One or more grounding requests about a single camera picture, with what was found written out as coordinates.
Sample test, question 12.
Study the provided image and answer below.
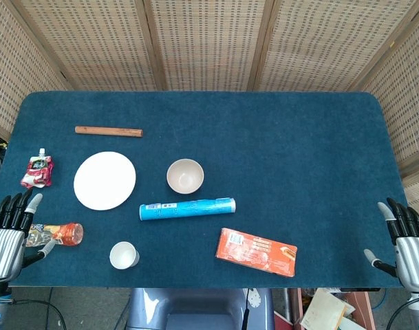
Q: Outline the white paper cup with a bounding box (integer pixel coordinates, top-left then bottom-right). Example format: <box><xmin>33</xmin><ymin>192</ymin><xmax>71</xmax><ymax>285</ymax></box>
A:
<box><xmin>109</xmin><ymin>241</ymin><xmax>140</xmax><ymax>271</ymax></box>

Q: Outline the woven bamboo folding screen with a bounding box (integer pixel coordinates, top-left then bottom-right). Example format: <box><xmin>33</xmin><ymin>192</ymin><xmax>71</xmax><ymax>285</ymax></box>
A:
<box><xmin>0</xmin><ymin>0</ymin><xmax>419</xmax><ymax>216</ymax></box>

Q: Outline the red jelly drink pouch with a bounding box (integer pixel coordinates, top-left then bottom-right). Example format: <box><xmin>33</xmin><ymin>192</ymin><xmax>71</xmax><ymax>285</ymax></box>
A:
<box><xmin>20</xmin><ymin>148</ymin><xmax>55</xmax><ymax>190</ymax></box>

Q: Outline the orange cardboard box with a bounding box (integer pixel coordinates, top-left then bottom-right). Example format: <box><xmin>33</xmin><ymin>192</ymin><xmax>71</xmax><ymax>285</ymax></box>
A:
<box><xmin>215</xmin><ymin>227</ymin><xmax>299</xmax><ymax>278</ymax></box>

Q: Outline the wooden rolling pin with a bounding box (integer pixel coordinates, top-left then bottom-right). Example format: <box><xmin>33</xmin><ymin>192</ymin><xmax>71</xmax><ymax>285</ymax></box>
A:
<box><xmin>74</xmin><ymin>125</ymin><xmax>144</xmax><ymax>138</ymax></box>

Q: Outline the blue felt table cover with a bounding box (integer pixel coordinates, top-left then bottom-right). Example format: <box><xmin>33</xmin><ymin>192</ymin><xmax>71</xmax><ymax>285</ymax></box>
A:
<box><xmin>0</xmin><ymin>91</ymin><xmax>413</xmax><ymax>289</ymax></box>

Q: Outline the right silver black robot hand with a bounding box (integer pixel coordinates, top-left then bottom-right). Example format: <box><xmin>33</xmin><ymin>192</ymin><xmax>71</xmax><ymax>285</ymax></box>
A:
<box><xmin>363</xmin><ymin>197</ymin><xmax>419</xmax><ymax>294</ymax></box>

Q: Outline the blue cylindrical roll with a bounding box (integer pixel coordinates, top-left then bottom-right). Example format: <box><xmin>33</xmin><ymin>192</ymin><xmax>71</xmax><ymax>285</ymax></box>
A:
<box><xmin>139</xmin><ymin>197</ymin><xmax>237</xmax><ymax>222</ymax></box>

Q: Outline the orange drink plastic bottle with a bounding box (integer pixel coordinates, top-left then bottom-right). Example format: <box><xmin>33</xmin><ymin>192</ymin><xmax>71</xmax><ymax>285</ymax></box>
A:
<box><xmin>25</xmin><ymin>222</ymin><xmax>85</xmax><ymax>248</ymax></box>

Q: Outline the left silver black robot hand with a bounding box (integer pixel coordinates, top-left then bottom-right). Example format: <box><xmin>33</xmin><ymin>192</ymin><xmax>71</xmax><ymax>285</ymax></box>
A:
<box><xmin>0</xmin><ymin>190</ymin><xmax>57</xmax><ymax>285</ymax></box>

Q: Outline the white round plate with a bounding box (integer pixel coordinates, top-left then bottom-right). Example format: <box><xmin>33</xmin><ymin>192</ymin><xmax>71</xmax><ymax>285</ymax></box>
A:
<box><xmin>73</xmin><ymin>151</ymin><xmax>137</xmax><ymax>211</ymax></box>

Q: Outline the red storage box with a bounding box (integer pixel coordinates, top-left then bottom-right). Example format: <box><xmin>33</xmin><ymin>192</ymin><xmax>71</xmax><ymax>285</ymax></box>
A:
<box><xmin>273</xmin><ymin>287</ymin><xmax>374</xmax><ymax>330</ymax></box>

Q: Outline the grey-blue robot torso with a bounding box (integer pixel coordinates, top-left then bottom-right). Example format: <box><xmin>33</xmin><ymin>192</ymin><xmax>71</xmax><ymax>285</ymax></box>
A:
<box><xmin>126</xmin><ymin>287</ymin><xmax>275</xmax><ymax>330</ymax></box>

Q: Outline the beige bowl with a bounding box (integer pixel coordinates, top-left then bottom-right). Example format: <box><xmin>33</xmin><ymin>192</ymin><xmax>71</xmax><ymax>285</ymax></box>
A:
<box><xmin>166</xmin><ymin>158</ymin><xmax>205</xmax><ymax>195</ymax></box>

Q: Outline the white paper booklet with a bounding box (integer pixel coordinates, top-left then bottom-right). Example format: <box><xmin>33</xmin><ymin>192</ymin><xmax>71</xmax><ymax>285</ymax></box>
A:
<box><xmin>300</xmin><ymin>287</ymin><xmax>356</xmax><ymax>330</ymax></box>

